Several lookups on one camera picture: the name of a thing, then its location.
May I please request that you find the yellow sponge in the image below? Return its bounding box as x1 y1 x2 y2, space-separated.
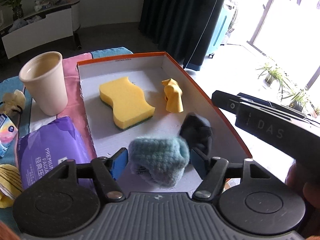
99 76 155 130

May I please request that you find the cream cup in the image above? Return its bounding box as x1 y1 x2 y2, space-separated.
19 51 68 116

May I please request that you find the potted plant on cabinet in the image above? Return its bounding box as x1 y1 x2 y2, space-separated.
0 0 32 21

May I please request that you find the dark grey sock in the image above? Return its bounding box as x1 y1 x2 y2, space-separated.
179 112 213 156

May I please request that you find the right hand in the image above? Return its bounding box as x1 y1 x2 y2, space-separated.
285 160 319 239

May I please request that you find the striped blue pink towel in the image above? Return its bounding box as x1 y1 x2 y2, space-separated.
0 45 134 233

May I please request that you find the light blue knitted item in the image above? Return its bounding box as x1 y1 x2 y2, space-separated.
129 137 190 188

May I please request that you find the cream scrunchie with black band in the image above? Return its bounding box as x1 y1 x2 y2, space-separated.
1 89 26 119

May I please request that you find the teal suitcase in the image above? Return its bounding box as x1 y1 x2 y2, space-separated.
207 5 229 58

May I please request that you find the orange white cardboard box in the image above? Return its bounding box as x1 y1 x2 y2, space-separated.
75 51 253 196

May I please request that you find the white TV cabinet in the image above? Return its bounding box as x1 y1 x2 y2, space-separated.
1 0 80 59

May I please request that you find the purple facial tissue pack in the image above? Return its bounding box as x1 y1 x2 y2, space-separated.
17 116 89 189

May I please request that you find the balcony potted plant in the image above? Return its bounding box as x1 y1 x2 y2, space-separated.
257 64 290 90

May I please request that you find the yellow striped cloth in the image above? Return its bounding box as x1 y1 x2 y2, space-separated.
0 164 23 209

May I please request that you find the dark curtain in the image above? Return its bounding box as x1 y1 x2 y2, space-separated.
139 0 224 71

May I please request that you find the small colourful tissue packet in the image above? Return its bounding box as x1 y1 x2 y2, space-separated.
0 113 18 158

